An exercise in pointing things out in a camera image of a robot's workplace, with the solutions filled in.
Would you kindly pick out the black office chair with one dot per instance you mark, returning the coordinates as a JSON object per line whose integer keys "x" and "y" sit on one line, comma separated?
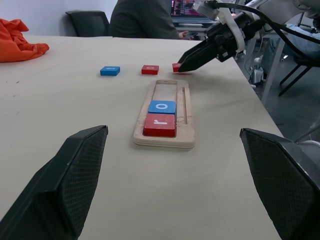
{"x": 87, "y": 23}

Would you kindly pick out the grey metal table leg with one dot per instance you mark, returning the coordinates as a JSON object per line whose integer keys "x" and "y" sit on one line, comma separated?
{"x": 272, "y": 70}

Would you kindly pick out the wooden letter tray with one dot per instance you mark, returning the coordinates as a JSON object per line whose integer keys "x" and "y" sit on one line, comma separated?
{"x": 183, "y": 130}

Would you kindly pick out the red letter b block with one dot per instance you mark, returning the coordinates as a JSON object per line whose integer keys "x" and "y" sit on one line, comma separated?
{"x": 175, "y": 67}

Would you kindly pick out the black metal frame chair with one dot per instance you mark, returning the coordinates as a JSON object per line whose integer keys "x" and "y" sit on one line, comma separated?
{"x": 297, "y": 72}

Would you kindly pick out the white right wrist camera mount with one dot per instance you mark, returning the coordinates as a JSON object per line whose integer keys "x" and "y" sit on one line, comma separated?
{"x": 233, "y": 27}

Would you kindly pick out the person in blue jeans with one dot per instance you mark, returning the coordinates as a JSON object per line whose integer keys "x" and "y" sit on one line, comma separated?
{"x": 303, "y": 41}

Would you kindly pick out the blue letter t block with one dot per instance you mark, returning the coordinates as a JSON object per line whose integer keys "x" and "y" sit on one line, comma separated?
{"x": 110, "y": 71}

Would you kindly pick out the laptop with lit screen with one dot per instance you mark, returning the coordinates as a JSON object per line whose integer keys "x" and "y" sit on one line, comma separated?
{"x": 182, "y": 7}

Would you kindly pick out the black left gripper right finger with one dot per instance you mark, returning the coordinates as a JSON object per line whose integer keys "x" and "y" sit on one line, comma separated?
{"x": 282, "y": 185}

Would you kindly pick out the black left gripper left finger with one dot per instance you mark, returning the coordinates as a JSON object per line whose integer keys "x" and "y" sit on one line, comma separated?
{"x": 57, "y": 185}

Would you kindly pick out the blue letter o block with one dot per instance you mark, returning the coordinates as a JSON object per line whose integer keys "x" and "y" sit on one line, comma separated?
{"x": 162, "y": 107}

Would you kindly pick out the orange cloth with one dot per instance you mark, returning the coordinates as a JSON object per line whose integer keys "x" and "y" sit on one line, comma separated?
{"x": 15, "y": 45}

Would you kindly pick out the person in dark jacket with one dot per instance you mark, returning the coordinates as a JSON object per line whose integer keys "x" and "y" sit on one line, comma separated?
{"x": 140, "y": 20}

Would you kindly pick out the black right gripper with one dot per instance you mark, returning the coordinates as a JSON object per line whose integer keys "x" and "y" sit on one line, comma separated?
{"x": 222, "y": 40}

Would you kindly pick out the red letter r block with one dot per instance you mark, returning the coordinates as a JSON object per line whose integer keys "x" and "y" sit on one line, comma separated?
{"x": 160, "y": 125}

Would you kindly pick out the red letter o block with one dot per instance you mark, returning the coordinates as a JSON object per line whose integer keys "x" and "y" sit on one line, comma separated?
{"x": 150, "y": 70}

